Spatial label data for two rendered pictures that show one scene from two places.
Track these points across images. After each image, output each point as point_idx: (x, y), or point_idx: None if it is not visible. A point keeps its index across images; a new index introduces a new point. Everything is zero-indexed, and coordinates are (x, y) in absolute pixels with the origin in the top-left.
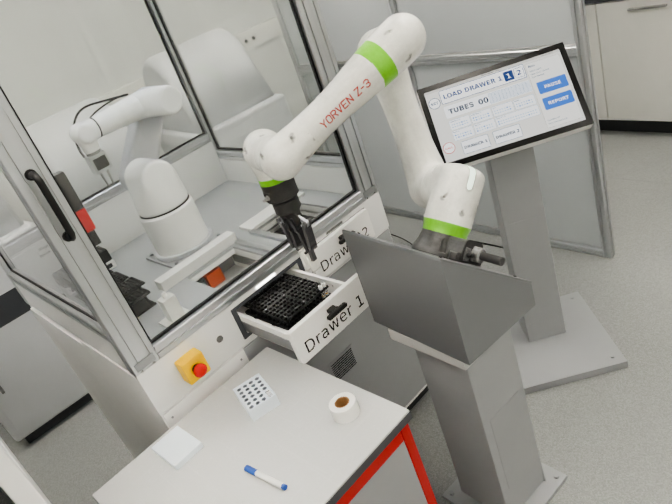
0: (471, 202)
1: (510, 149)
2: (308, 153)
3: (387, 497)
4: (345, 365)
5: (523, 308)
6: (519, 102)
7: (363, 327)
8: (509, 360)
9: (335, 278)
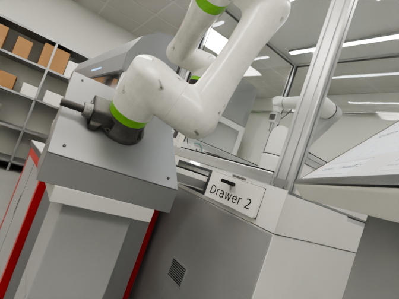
0: (122, 79)
1: (320, 184)
2: (171, 45)
3: (29, 191)
4: (176, 273)
5: (39, 168)
6: None
7: (199, 273)
8: (43, 248)
9: (214, 211)
